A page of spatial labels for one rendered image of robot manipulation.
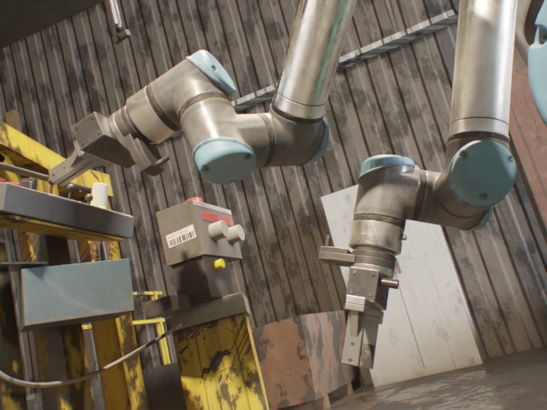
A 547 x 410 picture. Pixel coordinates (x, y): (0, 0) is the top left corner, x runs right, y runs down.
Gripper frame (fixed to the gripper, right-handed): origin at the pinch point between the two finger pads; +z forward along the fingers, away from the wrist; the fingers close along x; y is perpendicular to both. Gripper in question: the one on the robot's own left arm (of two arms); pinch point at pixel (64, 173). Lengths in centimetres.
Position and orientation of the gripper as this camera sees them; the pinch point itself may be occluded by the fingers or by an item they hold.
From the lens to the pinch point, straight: 117.8
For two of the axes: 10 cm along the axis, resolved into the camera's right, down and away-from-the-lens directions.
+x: -3.6, -1.8, -9.1
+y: -4.1, -8.5, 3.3
